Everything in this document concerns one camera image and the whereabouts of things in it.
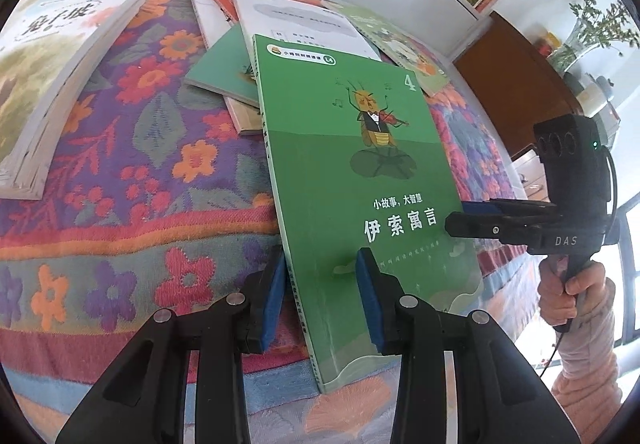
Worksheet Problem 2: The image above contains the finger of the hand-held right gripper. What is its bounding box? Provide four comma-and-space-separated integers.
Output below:
444, 211, 549, 245
462, 198, 558, 217

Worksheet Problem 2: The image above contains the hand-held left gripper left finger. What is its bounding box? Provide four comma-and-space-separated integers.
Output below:
55, 245, 287, 444

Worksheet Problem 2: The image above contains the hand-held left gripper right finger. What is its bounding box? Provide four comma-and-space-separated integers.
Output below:
355, 247, 583, 444

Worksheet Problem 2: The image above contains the green cricket cover book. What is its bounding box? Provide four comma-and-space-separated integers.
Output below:
251, 33, 485, 395

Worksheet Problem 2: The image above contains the tan cover book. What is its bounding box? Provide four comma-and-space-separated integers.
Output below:
222, 96, 263, 137

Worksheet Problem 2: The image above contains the light green illustrated book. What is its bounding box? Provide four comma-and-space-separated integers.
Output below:
320, 0, 451, 98

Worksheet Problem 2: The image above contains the teal green thin book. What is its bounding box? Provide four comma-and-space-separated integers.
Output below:
184, 24, 261, 108

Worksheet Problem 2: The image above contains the white book with robed woman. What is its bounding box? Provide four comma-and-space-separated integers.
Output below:
232, 0, 383, 62

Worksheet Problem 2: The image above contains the red cover book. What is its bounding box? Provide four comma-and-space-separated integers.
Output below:
209, 0, 240, 22

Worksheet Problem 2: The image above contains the brown landscape cover book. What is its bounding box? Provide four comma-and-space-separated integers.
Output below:
0, 0, 153, 175

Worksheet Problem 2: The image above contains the person's right forearm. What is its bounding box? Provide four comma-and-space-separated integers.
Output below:
550, 279, 626, 430

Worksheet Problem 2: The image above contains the person's right hand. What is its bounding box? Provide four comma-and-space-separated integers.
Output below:
537, 257, 617, 331

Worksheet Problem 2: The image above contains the white pot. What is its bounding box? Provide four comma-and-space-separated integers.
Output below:
575, 73, 615, 117

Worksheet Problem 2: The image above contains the brown wooden cabinet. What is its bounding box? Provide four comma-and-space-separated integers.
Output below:
452, 10, 586, 162

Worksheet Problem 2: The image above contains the red yellow box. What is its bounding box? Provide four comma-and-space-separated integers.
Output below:
535, 29, 563, 56

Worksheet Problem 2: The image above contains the green plant in glass vase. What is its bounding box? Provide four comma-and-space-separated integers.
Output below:
547, 0, 640, 75

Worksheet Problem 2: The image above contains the floral patterned blanket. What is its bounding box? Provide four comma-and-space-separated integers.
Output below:
0, 0, 541, 444

